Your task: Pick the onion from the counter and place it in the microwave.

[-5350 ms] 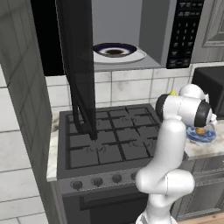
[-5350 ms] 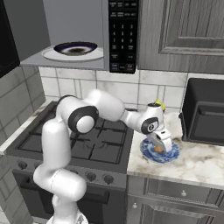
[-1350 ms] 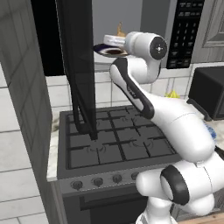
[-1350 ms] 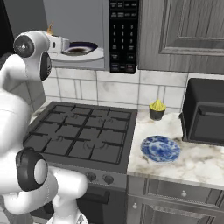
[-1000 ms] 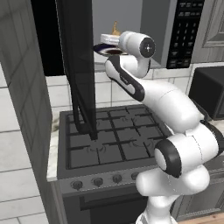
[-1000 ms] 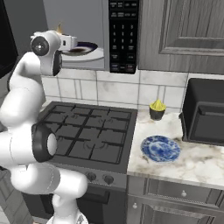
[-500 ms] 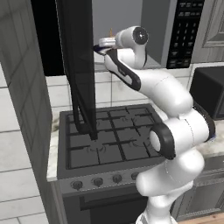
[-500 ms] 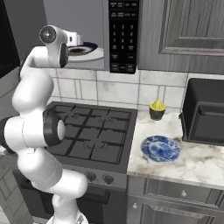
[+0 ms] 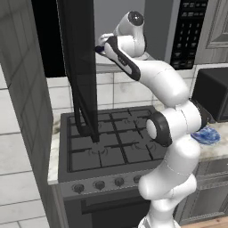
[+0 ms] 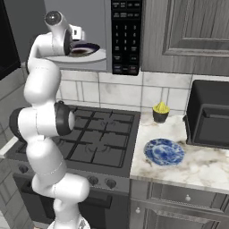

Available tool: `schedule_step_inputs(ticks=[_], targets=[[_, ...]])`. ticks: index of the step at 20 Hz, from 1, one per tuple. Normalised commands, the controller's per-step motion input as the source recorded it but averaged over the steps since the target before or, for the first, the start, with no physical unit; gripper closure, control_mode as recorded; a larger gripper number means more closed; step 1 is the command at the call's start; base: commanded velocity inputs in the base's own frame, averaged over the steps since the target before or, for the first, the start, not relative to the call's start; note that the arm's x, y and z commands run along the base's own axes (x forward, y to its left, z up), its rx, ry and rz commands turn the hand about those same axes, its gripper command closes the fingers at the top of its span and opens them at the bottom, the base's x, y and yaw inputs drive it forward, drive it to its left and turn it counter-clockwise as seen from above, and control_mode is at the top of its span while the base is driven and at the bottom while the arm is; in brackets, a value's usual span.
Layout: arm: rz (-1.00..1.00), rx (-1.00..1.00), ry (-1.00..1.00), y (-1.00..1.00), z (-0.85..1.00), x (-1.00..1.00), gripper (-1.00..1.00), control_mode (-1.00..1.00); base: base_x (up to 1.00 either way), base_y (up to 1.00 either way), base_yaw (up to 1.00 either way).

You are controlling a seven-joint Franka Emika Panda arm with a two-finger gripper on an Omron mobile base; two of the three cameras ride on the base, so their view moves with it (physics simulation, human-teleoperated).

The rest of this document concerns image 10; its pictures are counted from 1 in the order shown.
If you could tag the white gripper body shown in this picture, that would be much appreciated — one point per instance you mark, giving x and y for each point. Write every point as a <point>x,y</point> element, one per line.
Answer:
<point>83,35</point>

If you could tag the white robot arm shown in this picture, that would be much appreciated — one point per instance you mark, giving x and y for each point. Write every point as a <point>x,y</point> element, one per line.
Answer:
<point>41,125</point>

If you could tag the grey microwave oven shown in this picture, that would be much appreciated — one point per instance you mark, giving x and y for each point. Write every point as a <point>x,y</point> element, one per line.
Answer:
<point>125,35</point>

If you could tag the black microwave door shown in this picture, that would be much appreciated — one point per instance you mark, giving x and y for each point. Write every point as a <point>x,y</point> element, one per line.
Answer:
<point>7,35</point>

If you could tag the dark plate with white rim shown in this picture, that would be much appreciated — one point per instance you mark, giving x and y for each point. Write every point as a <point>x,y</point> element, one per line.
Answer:
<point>86,49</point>

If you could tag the black gas hob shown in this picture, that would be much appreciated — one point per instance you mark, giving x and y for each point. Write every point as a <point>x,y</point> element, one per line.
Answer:
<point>101,140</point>

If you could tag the blue patterned plate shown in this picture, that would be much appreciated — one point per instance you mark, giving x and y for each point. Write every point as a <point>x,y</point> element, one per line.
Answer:
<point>164,152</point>

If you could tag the black hob knob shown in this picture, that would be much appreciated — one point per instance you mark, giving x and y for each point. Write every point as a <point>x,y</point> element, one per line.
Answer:
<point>93,179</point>
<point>111,183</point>
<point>23,169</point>

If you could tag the black oven door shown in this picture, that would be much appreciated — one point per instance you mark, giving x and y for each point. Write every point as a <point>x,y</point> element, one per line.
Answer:
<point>116,211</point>

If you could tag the white cupboard knob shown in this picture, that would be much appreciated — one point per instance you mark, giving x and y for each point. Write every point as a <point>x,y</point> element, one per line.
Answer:
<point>137,210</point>

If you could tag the grey drawer front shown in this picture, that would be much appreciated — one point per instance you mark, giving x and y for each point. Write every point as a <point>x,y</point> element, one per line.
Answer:
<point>176,195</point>

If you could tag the white drawer knob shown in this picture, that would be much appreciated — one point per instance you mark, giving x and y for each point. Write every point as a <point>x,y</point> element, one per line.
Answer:
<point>187,197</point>

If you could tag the grey base cupboard door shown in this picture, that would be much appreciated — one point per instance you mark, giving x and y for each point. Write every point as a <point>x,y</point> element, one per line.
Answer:
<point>179,219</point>

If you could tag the grey wall cupboard door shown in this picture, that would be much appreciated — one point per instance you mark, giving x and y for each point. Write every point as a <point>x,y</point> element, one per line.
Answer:
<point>190,32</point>

